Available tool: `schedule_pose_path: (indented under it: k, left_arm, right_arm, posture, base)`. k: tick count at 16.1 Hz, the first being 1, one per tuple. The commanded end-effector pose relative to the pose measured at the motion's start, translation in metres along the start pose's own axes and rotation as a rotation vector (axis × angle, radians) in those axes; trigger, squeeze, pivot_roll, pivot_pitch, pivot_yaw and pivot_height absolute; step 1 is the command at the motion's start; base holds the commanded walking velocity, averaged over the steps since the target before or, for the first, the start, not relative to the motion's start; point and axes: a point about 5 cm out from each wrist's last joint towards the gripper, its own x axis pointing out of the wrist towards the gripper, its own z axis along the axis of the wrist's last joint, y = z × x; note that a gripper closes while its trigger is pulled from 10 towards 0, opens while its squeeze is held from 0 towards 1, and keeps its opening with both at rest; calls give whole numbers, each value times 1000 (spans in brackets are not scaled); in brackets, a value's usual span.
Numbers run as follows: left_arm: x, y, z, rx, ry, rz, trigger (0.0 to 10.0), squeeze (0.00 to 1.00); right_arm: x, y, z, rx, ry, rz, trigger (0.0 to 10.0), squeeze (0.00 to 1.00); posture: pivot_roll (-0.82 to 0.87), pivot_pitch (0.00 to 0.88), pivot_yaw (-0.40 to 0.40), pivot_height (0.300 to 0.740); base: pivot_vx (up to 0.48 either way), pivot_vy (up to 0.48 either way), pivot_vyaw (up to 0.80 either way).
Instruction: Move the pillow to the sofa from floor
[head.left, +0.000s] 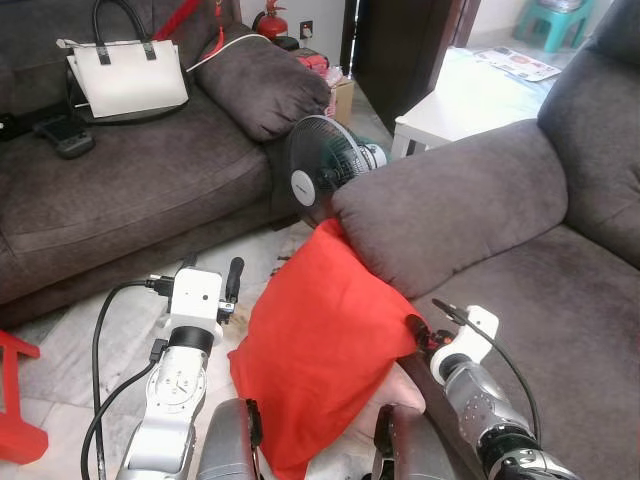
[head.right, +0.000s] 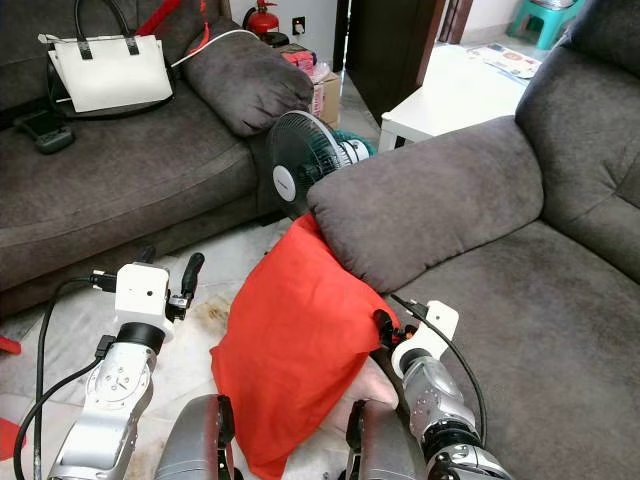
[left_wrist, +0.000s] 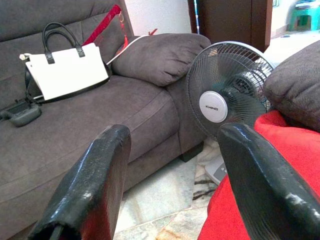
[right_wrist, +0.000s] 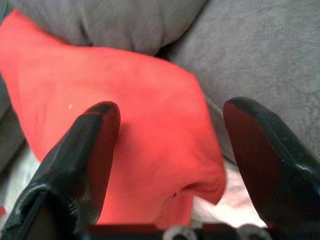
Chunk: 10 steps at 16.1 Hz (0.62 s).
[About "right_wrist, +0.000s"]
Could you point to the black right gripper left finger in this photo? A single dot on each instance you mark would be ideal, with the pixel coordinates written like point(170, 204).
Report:
point(67, 172)

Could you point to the dark grey fabric sofa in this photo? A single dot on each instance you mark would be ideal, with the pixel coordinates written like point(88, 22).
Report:
point(250, 50)

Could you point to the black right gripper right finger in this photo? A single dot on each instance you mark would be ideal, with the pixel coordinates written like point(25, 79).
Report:
point(275, 160)

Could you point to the red pillow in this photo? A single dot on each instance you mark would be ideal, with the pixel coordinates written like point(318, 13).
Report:
point(125, 105)

